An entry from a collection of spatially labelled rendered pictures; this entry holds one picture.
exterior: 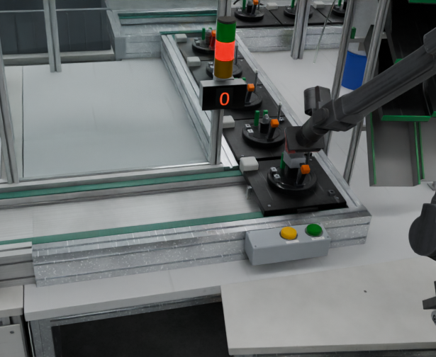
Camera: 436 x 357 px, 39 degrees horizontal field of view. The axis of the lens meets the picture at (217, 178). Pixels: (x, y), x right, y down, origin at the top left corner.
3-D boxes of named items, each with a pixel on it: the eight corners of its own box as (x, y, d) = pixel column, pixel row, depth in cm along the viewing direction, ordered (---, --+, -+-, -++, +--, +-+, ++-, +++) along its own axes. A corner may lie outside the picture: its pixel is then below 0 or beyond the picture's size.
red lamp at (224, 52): (235, 60, 162) (237, 42, 159) (217, 61, 161) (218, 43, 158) (230, 53, 166) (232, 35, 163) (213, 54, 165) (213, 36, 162)
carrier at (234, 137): (311, 159, 193) (317, 123, 186) (237, 166, 187) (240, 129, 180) (285, 121, 212) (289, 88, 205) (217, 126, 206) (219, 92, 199)
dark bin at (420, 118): (427, 122, 166) (438, 105, 160) (380, 121, 165) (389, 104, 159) (406, 44, 181) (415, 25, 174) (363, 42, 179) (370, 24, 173)
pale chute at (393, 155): (414, 186, 176) (420, 183, 172) (369, 186, 175) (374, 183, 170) (407, 92, 181) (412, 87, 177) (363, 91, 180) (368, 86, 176)
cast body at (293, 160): (305, 167, 172) (307, 144, 169) (290, 168, 171) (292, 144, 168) (295, 156, 180) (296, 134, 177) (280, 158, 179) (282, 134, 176)
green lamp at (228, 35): (237, 42, 159) (238, 24, 157) (218, 43, 158) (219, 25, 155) (232, 35, 163) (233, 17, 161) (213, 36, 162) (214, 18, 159)
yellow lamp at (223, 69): (234, 78, 165) (235, 61, 162) (216, 79, 164) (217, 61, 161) (229, 70, 169) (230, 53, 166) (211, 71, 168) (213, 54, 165)
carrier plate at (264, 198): (345, 207, 172) (347, 201, 171) (264, 217, 167) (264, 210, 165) (313, 161, 191) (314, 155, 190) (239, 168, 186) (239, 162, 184)
